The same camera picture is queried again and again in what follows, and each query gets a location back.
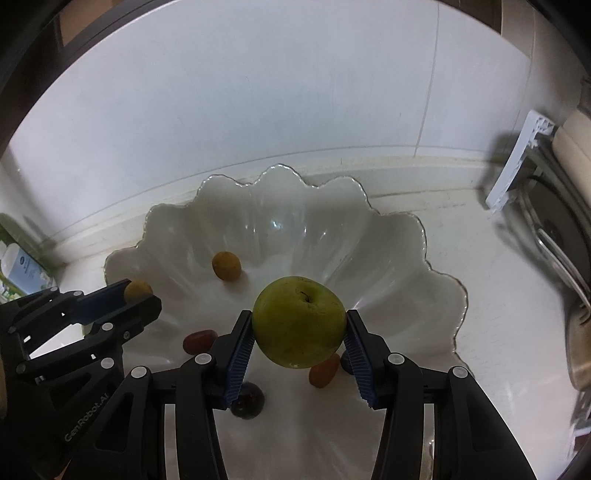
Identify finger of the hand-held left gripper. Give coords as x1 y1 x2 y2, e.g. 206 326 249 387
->
0 279 132 342
16 295 162 379

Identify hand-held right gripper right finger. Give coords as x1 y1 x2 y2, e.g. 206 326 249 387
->
344 310 527 480

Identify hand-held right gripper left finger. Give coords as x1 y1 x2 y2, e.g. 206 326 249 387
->
74 310 257 480

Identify yellow-brown longan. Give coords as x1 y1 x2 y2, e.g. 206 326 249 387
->
212 251 242 281
124 280 154 301

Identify bright red jujube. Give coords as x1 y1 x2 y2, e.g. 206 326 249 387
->
308 353 341 388

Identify dark red grape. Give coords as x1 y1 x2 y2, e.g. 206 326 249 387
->
184 329 218 355

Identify green apple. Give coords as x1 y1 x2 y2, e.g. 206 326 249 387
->
252 275 348 370

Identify white scalloped bowl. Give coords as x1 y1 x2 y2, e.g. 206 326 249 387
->
104 164 469 467

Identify white pump soap bottle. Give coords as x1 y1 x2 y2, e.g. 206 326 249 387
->
0 244 52 296

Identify stainless steel pan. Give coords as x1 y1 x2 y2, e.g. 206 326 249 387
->
517 152 591 315

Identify white kitchen shelf rack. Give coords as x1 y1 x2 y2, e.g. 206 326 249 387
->
486 110 557 213

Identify cream pot with glass lid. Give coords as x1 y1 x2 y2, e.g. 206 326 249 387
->
551 111 591 185

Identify brown window frame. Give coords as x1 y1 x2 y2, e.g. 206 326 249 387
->
0 0 176 153

